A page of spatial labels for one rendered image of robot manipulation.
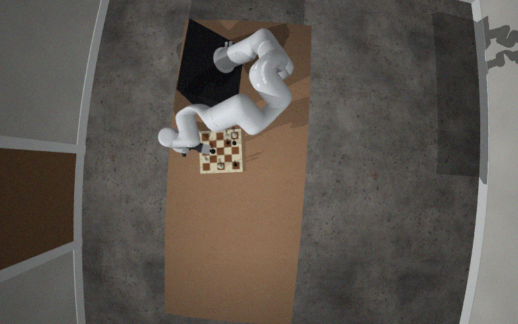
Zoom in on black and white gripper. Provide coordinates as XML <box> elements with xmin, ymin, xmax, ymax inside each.
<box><xmin>173</xmin><ymin>147</ymin><xmax>191</xmax><ymax>157</ymax></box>

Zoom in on brown and cream chessboard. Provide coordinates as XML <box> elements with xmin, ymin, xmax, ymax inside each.
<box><xmin>199</xmin><ymin>129</ymin><xmax>243</xmax><ymax>173</ymax></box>

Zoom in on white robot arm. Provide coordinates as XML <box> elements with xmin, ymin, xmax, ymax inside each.
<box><xmin>158</xmin><ymin>28</ymin><xmax>294</xmax><ymax>155</ymax></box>

